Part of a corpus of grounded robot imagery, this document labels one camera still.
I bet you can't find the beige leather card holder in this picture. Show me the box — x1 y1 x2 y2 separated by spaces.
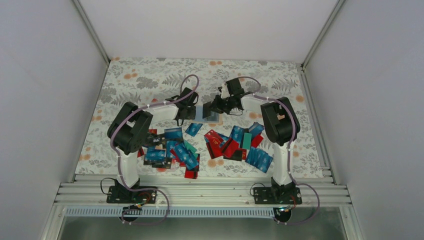
193 105 222 124

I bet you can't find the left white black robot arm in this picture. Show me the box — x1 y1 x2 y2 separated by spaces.
107 87 199 203

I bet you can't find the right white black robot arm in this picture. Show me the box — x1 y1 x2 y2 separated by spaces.
202 77 301 204

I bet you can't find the blue card upper centre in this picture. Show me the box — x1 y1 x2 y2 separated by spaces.
185 122 203 137

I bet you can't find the blue card upper right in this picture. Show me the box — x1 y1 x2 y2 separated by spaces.
230 125 245 144

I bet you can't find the green card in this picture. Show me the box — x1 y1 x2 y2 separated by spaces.
240 132 252 150

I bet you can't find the red card with chip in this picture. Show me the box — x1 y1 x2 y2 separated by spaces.
204 129 225 148

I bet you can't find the black VIP card left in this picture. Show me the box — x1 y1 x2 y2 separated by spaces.
144 133 169 147

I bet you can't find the blue card left lower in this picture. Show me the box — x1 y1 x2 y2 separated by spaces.
145 148 166 162

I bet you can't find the blue card stack right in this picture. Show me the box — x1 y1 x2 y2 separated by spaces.
245 147 274 173

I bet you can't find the red card bottom centre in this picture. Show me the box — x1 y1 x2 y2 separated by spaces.
184 167 199 179

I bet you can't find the floral patterned table mat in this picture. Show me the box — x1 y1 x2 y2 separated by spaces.
75 57 324 180

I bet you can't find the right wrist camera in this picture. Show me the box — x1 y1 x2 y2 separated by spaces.
218 82 230 99

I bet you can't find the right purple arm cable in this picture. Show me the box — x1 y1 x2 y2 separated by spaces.
225 76 321 226

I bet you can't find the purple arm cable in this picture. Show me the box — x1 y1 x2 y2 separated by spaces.
225 76 321 226
109 74 200 226

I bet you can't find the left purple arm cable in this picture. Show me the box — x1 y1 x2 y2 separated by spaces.
109 74 200 226

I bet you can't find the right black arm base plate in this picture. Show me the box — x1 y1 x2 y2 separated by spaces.
252 186 303 205

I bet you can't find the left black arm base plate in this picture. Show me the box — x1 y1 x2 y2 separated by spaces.
106 185 158 204

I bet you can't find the aluminium rail frame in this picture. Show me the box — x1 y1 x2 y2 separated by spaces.
54 174 352 207

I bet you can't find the grey slotted cable duct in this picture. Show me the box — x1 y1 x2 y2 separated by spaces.
64 206 274 219

